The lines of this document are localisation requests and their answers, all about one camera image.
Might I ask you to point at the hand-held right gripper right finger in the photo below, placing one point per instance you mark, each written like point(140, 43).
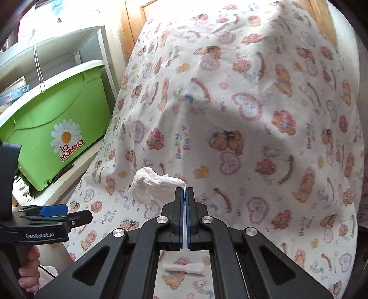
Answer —
point(189, 207)

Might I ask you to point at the person's left hand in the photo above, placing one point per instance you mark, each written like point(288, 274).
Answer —
point(30, 276)

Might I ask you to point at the white shelf unit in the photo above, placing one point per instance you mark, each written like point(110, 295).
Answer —
point(57, 43)

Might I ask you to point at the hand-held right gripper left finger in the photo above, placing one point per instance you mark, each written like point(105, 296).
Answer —
point(180, 207)

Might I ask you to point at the green plastic storage box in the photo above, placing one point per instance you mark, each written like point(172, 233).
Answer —
point(43, 115)

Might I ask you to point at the blue book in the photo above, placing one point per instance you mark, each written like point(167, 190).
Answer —
point(14, 96)

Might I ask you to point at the small white tube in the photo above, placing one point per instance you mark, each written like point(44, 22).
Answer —
point(184, 268)

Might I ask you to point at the white tissue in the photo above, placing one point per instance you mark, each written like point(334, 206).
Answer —
point(146, 184)

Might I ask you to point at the bear print tablecloth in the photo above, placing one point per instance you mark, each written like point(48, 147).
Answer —
point(244, 100)

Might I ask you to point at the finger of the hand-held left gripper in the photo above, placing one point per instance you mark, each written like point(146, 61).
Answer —
point(79, 218)
point(53, 210)

